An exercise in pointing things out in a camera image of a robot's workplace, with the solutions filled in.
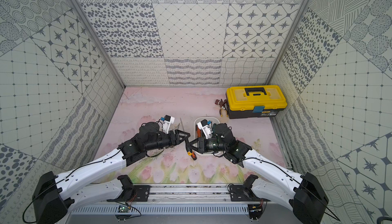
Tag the yellow black toolbox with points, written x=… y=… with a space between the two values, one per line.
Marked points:
x=244 y=102

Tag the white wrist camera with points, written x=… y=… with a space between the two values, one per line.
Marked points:
x=205 y=126
x=166 y=121

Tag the green circuit board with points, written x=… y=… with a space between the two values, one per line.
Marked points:
x=123 y=209

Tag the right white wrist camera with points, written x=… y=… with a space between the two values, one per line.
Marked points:
x=205 y=126

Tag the white rectangular storage tray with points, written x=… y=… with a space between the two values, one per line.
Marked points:
x=214 y=121

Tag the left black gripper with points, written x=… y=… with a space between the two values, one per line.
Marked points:
x=176 y=137

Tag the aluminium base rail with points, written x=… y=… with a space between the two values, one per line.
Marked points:
x=194 y=199

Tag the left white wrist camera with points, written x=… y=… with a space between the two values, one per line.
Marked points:
x=166 y=121

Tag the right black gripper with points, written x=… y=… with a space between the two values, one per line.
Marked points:
x=202 y=144

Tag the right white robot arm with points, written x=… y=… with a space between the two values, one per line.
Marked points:
x=302 y=194

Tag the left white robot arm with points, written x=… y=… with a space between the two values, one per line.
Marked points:
x=57 y=195

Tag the brown clamp with wires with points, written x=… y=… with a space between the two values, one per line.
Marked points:
x=222 y=107

